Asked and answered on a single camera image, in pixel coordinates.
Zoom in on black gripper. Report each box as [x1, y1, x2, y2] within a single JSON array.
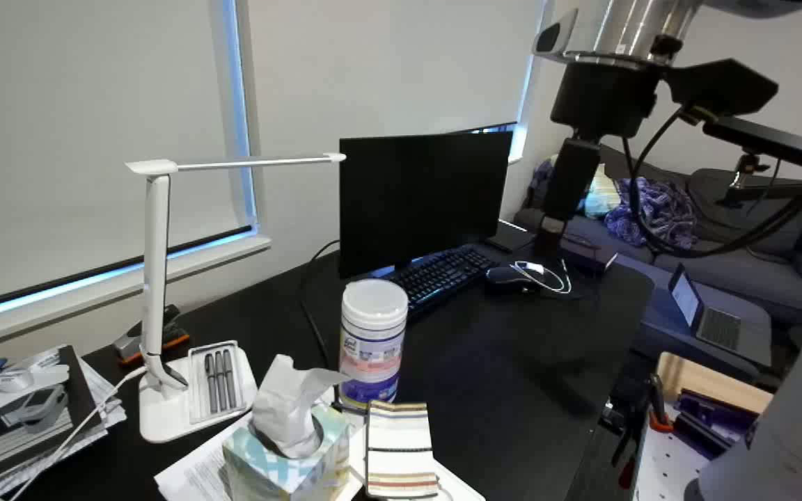
[[552, 60, 776, 140]]

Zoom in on white jar with label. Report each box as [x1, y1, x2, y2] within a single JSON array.
[[339, 278, 408, 408]]

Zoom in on purple clothes pile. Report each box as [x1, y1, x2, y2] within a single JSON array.
[[603, 175, 697, 249]]

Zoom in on grey couch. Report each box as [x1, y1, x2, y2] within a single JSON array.
[[516, 140, 802, 328]]

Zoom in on black computer monitor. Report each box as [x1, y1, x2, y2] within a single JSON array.
[[339, 132, 511, 275]]

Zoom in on black backlit keyboard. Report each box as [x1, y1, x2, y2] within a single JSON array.
[[374, 245, 497, 316]]

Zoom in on open laptop on couch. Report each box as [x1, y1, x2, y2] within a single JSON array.
[[667, 267, 770, 365]]

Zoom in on wooden box with items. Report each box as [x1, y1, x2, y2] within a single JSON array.
[[633, 352, 770, 501]]

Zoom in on striped folded cloth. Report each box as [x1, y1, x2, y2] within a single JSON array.
[[365, 402, 440, 498]]

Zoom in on tissue box with tissue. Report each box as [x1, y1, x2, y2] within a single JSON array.
[[223, 355, 347, 501]]

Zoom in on pens on lamp base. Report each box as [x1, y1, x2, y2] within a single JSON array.
[[204, 352, 237, 416]]

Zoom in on orange black stapler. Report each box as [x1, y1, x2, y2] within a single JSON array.
[[110, 305, 191, 369]]

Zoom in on white papers under tissue box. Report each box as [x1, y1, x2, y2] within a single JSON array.
[[155, 405, 484, 501]]

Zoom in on stack of papers and books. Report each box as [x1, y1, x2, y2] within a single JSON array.
[[0, 345, 126, 498]]

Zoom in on black camera on stand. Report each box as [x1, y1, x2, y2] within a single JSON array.
[[701, 117, 802, 182]]

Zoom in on white cable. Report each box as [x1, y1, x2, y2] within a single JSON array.
[[511, 257, 574, 302]]

